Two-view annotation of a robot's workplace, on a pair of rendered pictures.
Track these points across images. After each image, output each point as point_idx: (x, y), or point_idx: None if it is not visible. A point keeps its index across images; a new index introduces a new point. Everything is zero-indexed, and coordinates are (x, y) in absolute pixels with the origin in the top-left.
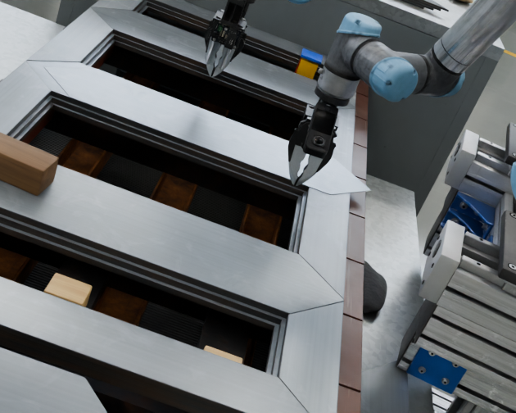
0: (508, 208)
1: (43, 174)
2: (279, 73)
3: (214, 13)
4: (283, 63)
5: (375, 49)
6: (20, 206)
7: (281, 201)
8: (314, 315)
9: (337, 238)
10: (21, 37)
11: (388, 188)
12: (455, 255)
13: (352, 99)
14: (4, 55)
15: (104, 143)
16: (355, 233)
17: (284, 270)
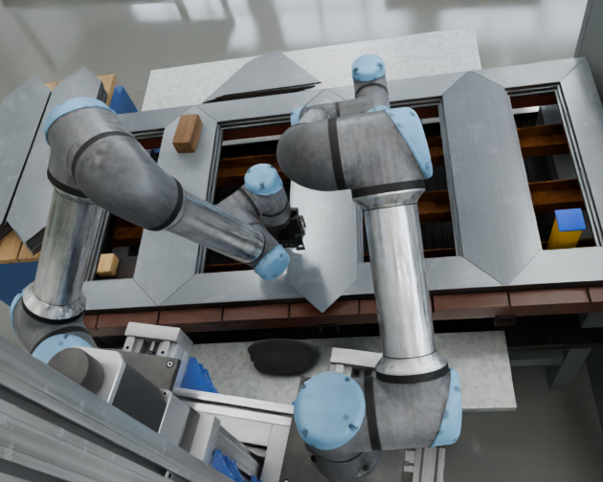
0: (286, 407)
1: (173, 144)
2: (509, 208)
3: None
4: None
5: (229, 196)
6: (166, 151)
7: None
8: (137, 291)
9: (228, 295)
10: (428, 72)
11: (496, 377)
12: (131, 331)
13: (528, 280)
14: (388, 79)
15: None
16: (260, 312)
17: (172, 269)
